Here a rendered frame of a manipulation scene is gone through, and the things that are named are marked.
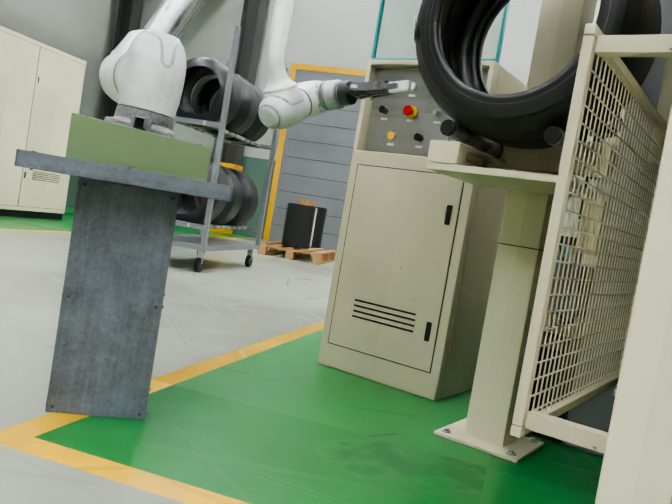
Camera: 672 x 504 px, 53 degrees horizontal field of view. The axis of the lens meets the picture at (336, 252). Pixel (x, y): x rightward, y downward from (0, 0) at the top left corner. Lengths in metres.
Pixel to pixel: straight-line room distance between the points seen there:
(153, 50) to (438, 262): 1.28
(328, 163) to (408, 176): 8.86
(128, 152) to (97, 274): 0.32
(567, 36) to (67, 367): 1.68
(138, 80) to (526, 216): 1.18
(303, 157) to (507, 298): 9.67
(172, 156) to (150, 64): 0.26
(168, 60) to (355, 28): 10.08
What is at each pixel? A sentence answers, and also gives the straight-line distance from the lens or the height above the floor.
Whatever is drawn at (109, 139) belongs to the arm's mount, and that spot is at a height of 0.71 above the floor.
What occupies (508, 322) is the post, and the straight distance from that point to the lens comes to 2.11.
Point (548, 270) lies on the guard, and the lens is 1.17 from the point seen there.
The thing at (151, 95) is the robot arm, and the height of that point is 0.85.
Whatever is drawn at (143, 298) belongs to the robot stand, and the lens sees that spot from 1.82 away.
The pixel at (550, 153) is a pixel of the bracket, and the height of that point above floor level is 0.90.
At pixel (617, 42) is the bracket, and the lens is 1.22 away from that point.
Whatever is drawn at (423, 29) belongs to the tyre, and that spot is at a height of 1.15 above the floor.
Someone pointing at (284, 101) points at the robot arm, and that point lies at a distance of 2.02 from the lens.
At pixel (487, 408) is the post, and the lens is 2.17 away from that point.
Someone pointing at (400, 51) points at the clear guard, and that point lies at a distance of 2.80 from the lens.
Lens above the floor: 0.62
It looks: 3 degrees down
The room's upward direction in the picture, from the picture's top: 10 degrees clockwise
